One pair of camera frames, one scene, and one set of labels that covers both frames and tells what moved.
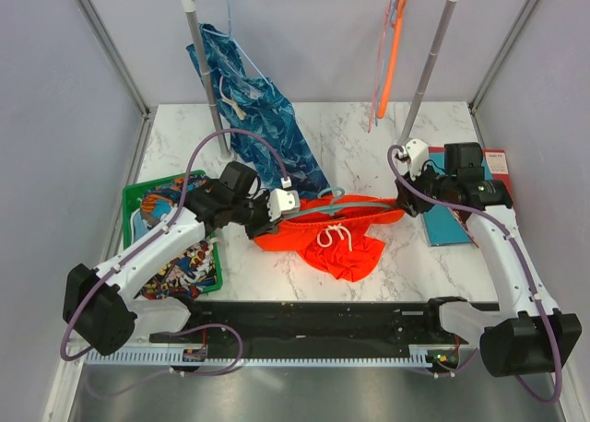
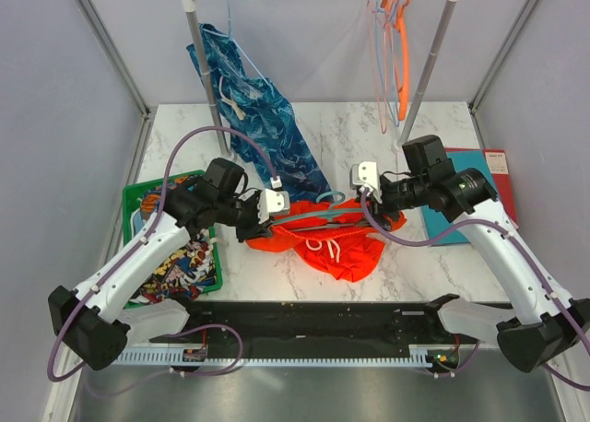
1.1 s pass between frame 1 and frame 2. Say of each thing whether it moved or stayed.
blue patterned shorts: stayed
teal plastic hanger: moved
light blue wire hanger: stayed
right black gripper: moved
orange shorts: stayed
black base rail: stayed
